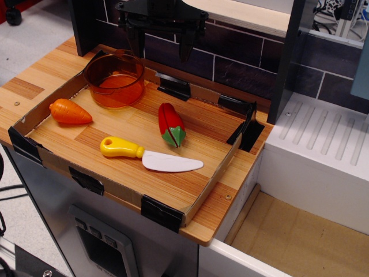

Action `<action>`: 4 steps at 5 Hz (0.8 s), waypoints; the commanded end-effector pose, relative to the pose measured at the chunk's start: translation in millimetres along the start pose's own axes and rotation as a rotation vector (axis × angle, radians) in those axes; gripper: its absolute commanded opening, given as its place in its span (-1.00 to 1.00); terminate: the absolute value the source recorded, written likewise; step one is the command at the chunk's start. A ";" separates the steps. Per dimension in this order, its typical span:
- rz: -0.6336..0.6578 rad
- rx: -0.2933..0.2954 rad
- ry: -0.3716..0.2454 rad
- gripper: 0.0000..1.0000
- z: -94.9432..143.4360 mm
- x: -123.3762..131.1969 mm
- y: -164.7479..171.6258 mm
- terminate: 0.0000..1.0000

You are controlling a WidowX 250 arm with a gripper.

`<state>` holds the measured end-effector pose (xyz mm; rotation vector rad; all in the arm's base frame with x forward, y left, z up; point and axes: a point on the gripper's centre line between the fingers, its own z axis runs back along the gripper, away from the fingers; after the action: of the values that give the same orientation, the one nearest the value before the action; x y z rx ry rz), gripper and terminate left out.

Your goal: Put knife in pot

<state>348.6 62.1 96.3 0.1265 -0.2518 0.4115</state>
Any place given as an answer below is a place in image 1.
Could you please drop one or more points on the grey toy oven front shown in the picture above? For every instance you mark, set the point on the grey toy oven front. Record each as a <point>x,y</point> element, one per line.
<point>97,236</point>

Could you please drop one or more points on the white toy sink unit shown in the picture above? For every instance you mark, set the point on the white toy sink unit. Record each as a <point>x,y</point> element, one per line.
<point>303,209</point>

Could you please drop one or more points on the transparent orange plastic pot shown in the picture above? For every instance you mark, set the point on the transparent orange plastic pot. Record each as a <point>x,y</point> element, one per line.
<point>115,80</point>

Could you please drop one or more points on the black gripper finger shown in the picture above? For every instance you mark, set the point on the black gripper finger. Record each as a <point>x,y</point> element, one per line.
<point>186,42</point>
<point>136,38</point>

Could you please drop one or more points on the orange toy carrot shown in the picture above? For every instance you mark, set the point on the orange toy carrot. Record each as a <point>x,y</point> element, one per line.
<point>66,111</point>

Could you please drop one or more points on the yellow handled white toy knife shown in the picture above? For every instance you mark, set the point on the yellow handled white toy knife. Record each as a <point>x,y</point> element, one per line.
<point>118,147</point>

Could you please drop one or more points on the red toy chili pepper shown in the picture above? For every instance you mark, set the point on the red toy chili pepper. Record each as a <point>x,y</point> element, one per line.
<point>171,126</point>

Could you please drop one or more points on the dark grey vertical post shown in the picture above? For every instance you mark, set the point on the dark grey vertical post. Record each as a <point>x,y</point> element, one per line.
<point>278,102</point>

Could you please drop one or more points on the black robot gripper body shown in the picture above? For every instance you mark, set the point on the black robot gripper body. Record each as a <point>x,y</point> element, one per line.
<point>161,16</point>

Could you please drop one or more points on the black caster wheel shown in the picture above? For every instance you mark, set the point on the black caster wheel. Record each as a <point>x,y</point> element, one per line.
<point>13,16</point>

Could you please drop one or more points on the cardboard fence with black tape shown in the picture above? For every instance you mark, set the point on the cardboard fence with black tape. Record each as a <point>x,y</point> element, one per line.
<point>198,201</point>

